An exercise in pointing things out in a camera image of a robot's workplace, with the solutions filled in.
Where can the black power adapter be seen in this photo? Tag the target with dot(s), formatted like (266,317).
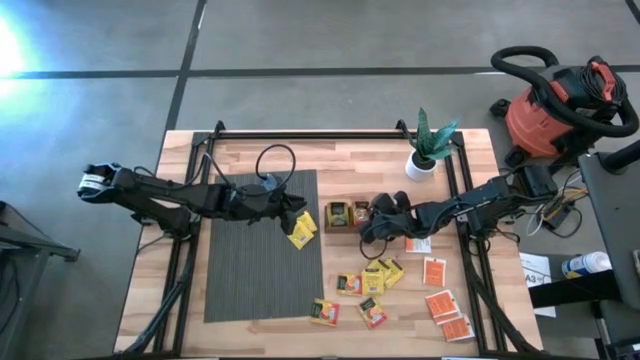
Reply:
(560,215)

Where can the grey woven placemat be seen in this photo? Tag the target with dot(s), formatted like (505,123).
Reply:
(260,280)

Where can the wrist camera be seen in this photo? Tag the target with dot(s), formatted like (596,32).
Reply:
(384,200)
(271,181)

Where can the black shelf bar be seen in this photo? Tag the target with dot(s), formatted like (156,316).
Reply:
(575,292)

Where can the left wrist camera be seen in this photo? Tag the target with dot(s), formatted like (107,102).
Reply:
(271,181)

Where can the red fruit tea packet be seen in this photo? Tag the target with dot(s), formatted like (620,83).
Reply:
(361,212)
(372,313)
(349,284)
(325,312)

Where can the snake plant in white pot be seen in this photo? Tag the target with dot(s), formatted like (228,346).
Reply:
(430,145)

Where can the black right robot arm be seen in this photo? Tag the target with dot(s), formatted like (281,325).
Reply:
(480,205)

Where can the black side table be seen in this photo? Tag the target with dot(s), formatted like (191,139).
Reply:
(30,240)

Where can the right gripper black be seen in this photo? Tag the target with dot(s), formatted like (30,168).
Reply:
(400,222)

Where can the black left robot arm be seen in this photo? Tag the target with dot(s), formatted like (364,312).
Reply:
(165,192)

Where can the yellow tea packet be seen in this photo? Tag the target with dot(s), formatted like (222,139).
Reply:
(395,274)
(377,265)
(310,220)
(302,239)
(372,283)

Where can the orange black shop vacuum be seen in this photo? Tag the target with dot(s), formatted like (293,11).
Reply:
(540,120)

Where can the white blue canister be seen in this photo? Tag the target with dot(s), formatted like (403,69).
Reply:
(587,264)

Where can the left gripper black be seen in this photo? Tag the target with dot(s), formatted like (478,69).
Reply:
(255,205)

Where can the white paper sheet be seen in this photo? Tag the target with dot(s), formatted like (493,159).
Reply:
(537,270)

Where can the grey side table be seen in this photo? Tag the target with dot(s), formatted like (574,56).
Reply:
(615,210)

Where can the wooden tea organiser box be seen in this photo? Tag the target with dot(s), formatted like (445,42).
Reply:
(345,230)

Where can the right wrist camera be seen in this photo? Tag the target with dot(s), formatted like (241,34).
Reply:
(384,200)

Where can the black metal table frame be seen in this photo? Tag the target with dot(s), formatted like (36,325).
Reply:
(310,135)

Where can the lemon lime tea packet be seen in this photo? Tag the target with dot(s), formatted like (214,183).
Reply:
(339,214)

